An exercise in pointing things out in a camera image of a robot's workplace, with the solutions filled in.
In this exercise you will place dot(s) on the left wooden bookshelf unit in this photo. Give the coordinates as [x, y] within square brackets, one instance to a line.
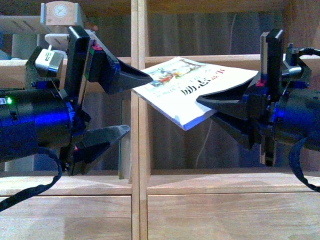
[84, 207]

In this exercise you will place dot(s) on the white illustrated book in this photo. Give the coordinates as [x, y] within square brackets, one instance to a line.
[177, 83]

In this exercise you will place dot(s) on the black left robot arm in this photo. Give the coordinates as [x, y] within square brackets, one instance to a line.
[44, 116]

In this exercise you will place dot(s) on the wooden desk clock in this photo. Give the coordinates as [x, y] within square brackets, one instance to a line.
[62, 13]

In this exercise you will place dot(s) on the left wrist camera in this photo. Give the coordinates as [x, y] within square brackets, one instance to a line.
[49, 61]

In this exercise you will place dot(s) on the wooden bookshelf unit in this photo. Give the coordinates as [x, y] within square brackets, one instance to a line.
[201, 184]
[84, 207]

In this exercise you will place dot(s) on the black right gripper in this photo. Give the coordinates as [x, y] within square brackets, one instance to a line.
[278, 107]

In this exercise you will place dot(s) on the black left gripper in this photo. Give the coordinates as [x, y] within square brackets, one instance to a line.
[87, 54]

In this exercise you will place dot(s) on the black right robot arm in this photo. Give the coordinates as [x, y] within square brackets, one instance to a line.
[275, 106]

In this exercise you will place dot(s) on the right wooden bookshelf unit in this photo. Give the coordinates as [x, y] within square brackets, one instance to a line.
[201, 184]

